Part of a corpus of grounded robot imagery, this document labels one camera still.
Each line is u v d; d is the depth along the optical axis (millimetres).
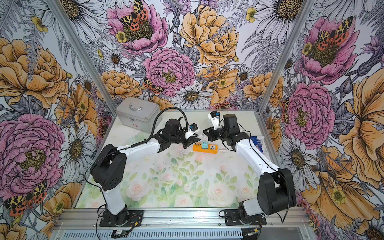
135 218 733
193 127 747
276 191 422
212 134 743
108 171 490
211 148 964
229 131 653
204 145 925
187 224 728
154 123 705
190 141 781
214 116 744
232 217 740
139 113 1017
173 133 730
